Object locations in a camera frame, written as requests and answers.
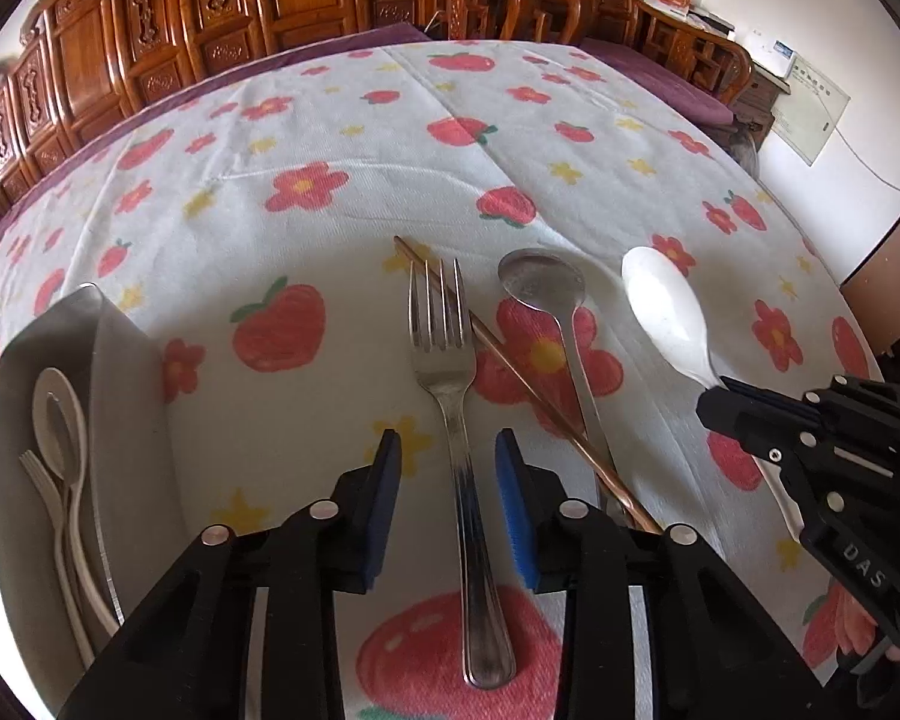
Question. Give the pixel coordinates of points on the purple armchair cushion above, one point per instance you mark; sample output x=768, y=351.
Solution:
x=697, y=106

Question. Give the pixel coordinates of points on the white box on side table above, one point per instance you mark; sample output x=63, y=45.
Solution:
x=769, y=53

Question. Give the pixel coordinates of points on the grey metal utensil tray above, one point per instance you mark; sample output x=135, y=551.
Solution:
x=89, y=511

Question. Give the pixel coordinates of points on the carved wooden armchair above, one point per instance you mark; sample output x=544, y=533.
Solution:
x=710, y=62

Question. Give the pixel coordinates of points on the carved wooden long sofa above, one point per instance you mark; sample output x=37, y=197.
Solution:
x=86, y=65

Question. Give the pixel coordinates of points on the white ceramic soup spoon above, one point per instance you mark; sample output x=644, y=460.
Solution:
x=61, y=430

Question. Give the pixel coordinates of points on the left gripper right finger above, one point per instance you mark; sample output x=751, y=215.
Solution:
x=714, y=652

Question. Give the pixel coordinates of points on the strawberry flower print tablecloth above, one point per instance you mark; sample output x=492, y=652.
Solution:
x=255, y=236

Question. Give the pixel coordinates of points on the stainless steel fork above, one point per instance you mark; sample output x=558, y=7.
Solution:
x=444, y=363

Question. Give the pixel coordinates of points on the wooden side table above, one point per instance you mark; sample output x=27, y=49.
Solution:
x=754, y=108

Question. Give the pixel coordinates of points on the white wall notice sheet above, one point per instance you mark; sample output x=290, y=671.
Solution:
x=808, y=114

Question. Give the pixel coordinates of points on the stainless steel spoon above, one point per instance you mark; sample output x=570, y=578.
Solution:
x=547, y=283

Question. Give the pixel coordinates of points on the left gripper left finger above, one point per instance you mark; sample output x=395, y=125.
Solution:
x=185, y=650

